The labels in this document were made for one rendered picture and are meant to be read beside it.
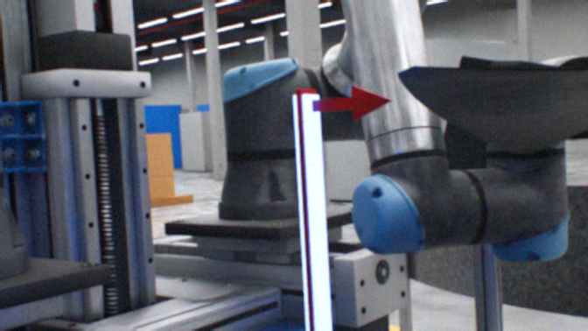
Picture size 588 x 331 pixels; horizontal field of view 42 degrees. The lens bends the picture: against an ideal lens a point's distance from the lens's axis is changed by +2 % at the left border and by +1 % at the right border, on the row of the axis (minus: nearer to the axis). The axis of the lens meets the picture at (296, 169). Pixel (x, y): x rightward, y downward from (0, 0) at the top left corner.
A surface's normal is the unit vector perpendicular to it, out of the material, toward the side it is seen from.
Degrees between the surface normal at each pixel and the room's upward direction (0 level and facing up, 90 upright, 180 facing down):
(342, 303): 90
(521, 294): 90
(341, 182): 90
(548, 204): 90
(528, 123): 162
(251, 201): 72
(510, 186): 57
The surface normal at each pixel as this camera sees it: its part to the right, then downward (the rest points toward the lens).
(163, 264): -0.61, 0.07
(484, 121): 0.04, 0.98
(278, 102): 0.35, 0.03
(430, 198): 0.26, -0.26
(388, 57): -0.24, -0.16
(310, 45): 0.65, 0.00
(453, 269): -0.90, 0.07
